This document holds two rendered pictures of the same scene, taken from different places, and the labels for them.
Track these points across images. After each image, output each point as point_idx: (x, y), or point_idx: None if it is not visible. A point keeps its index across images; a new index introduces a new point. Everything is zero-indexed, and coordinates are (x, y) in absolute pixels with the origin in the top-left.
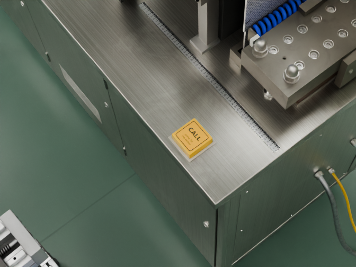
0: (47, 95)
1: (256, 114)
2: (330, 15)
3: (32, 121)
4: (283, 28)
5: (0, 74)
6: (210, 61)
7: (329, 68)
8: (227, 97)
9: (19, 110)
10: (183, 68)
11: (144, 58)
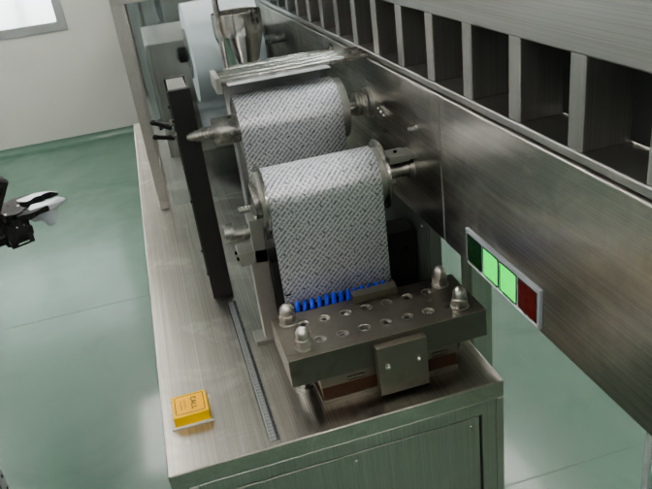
0: None
1: (276, 404)
2: (383, 307)
3: (165, 488)
4: (325, 309)
5: (163, 439)
6: (261, 352)
7: (352, 348)
8: (255, 383)
9: (159, 475)
10: (230, 353)
11: (201, 340)
